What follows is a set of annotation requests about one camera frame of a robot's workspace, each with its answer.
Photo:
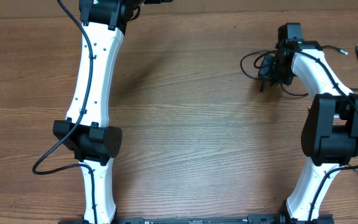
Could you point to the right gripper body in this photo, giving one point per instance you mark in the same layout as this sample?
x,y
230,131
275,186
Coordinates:
x,y
275,71

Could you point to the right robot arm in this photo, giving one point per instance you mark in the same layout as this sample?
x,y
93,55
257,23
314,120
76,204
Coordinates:
x,y
329,138

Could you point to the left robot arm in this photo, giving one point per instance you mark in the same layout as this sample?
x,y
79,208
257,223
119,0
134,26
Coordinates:
x,y
86,130

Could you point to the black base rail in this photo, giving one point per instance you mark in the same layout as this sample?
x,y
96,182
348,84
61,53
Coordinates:
x,y
250,219

